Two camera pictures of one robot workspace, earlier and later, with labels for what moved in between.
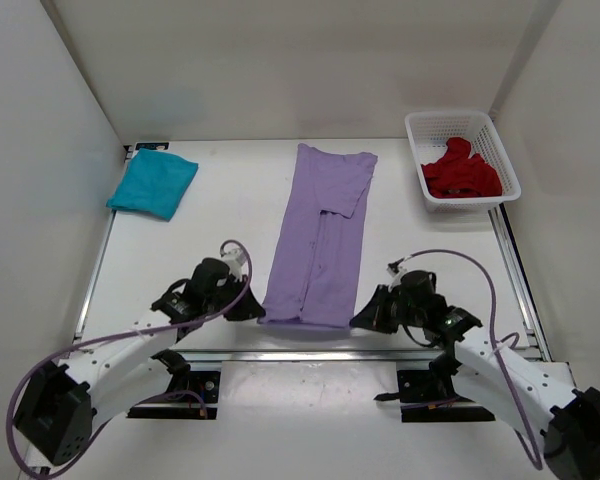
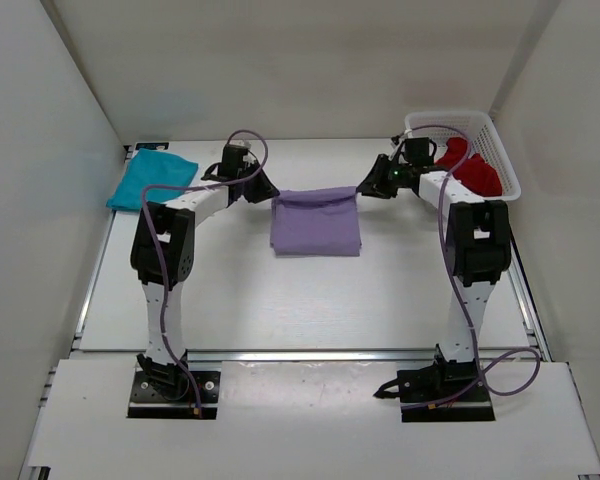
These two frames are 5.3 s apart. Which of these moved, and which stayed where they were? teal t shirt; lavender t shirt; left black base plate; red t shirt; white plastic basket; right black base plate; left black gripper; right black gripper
Moved: lavender t shirt; left black gripper; right black gripper
Stayed: red t shirt; right black base plate; white plastic basket; teal t shirt; left black base plate
